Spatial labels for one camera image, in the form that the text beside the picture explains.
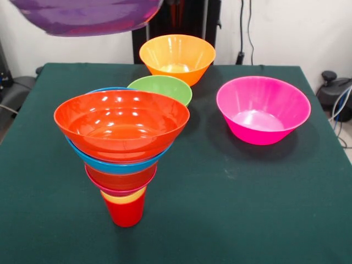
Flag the large red-orange bowl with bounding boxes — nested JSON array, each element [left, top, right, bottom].
[[53, 90, 190, 163]]

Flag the blue bowl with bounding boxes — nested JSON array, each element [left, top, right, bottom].
[[65, 86, 172, 175]]

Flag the small orange bowl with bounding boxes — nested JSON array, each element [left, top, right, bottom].
[[85, 163, 158, 192]]

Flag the small crimson bowl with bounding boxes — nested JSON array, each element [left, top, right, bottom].
[[85, 168, 153, 197]]

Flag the stack of yellow cups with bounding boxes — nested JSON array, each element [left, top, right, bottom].
[[100, 185, 148, 206]]

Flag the red cup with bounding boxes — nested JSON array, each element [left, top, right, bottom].
[[103, 192, 147, 228]]

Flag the purple bowl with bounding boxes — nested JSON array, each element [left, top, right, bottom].
[[9, 0, 164, 37]]

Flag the green bowl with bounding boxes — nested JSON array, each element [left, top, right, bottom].
[[127, 75, 193, 107]]

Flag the large light orange bowl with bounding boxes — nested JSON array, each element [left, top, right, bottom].
[[139, 34, 217, 87]]

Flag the large magenta bowl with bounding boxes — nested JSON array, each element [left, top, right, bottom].
[[216, 76, 312, 146]]

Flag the dark green table cloth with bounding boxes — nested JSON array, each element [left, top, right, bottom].
[[0, 62, 352, 264]]

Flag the black chair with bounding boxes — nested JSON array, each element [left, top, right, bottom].
[[0, 41, 45, 116]]

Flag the black wall cable with plug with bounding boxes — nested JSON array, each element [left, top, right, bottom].
[[235, 0, 246, 65]]

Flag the black device with cables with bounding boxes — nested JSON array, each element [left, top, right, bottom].
[[316, 70, 352, 123]]

